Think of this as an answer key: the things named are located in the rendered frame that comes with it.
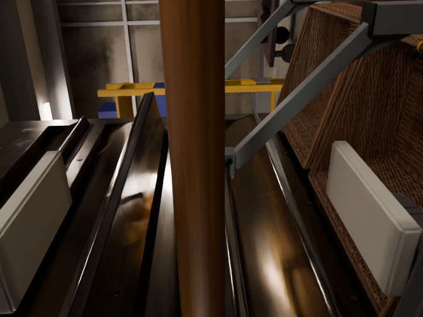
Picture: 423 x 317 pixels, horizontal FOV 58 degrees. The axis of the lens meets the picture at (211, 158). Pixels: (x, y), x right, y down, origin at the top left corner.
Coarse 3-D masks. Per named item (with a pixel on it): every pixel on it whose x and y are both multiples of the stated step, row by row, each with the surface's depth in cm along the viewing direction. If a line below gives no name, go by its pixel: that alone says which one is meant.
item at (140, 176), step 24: (144, 120) 138; (144, 144) 131; (144, 168) 124; (120, 192) 95; (144, 192) 118; (120, 216) 91; (144, 216) 112; (96, 240) 79; (120, 240) 87; (144, 240) 107; (96, 264) 73; (120, 264) 84; (96, 288) 70; (72, 312) 63; (96, 312) 68; (120, 312) 79
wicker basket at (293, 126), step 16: (320, 16) 157; (336, 16) 157; (352, 16) 115; (304, 32) 160; (336, 32) 160; (352, 32) 147; (320, 48) 163; (384, 48) 110; (400, 48) 111; (304, 64) 166; (352, 64) 112; (400, 64) 113; (288, 80) 169; (336, 80) 168; (400, 80) 115; (320, 96) 172; (336, 96) 116; (304, 112) 166; (320, 112) 162; (352, 112) 150; (288, 128) 157; (304, 128) 153; (320, 128) 121; (304, 160) 131
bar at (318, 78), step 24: (288, 0) 96; (312, 0) 95; (336, 0) 95; (360, 0) 95; (264, 24) 98; (360, 24) 55; (384, 24) 52; (408, 24) 52; (240, 48) 102; (336, 48) 56; (360, 48) 54; (312, 72) 57; (336, 72) 56; (288, 96) 58; (312, 96) 57; (264, 120) 60; (288, 120) 59; (240, 144) 61; (240, 240) 44; (240, 264) 40; (240, 288) 37; (240, 312) 34
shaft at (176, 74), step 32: (160, 0) 17; (192, 0) 16; (224, 0) 17; (192, 32) 16; (224, 32) 18; (192, 64) 17; (224, 64) 18; (192, 96) 18; (224, 96) 19; (192, 128) 18; (224, 128) 20; (192, 160) 19; (224, 160) 20; (192, 192) 20; (224, 192) 21; (192, 224) 21; (224, 224) 22; (192, 256) 22; (224, 256) 23; (192, 288) 23; (224, 288) 25
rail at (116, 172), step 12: (144, 96) 165; (132, 132) 130; (120, 156) 114; (120, 168) 107; (108, 192) 96; (96, 228) 83; (84, 252) 77; (84, 264) 73; (72, 288) 68; (72, 300) 66; (60, 312) 64
